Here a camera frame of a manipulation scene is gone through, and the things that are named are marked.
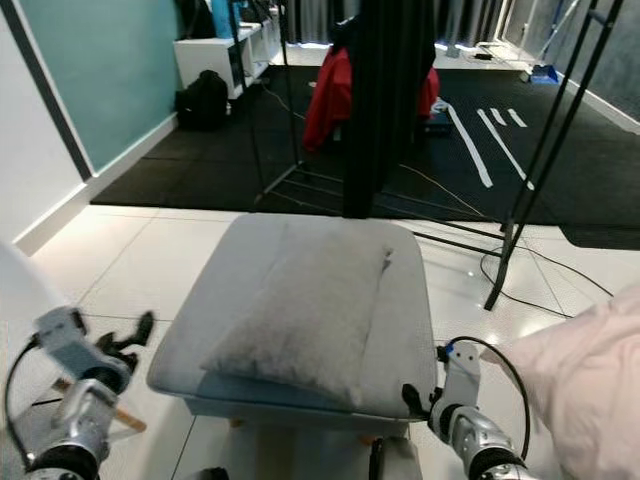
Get grey upholstered ottoman chair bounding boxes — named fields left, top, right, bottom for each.
left=147, top=212, right=442, bottom=442

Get grey square pillow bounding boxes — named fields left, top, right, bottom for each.
left=200, top=222, right=397, bottom=411

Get brown wooden stick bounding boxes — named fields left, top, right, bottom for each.
left=55, top=377, right=148, bottom=433

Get black metal clothes rack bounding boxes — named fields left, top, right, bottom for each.
left=228, top=0, right=629, bottom=312

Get pale pink bedding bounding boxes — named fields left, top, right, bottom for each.
left=484, top=282, right=640, bottom=480

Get black floor mat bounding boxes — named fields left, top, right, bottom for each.
left=89, top=64, right=640, bottom=252

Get black backpack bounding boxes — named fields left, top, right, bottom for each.
left=174, top=69, right=231, bottom=132

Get long white tape strip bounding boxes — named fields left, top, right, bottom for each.
left=477, top=108, right=537, bottom=192
left=446, top=104, right=495, bottom=190

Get white shelf cabinet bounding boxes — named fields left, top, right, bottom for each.
left=172, top=14, right=282, bottom=102

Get red cloth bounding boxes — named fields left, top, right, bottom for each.
left=301, top=45, right=442, bottom=154

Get black hanging garment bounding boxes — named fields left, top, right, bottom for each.
left=342, top=0, right=437, bottom=220

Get blue item on shelf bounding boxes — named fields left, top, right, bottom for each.
left=209, top=0, right=242, bottom=40

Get small blue floor object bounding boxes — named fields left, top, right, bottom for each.
left=527, top=63, right=562, bottom=86

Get grey striped curtain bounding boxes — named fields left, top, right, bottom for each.
left=280, top=0, right=513, bottom=47

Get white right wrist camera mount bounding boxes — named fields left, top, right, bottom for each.
left=437, top=339, right=483, bottom=407

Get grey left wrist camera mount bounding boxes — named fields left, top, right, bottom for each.
left=32, top=306, right=109, bottom=379

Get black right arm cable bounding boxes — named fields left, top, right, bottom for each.
left=443, top=336, right=533, bottom=461

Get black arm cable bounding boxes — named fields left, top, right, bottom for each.
left=3, top=338, right=53, bottom=473
left=443, top=336, right=533, bottom=461

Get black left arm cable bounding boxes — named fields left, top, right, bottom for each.
left=3, top=338, right=53, bottom=473

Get black floor cable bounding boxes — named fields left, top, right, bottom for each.
left=478, top=243, right=617, bottom=320

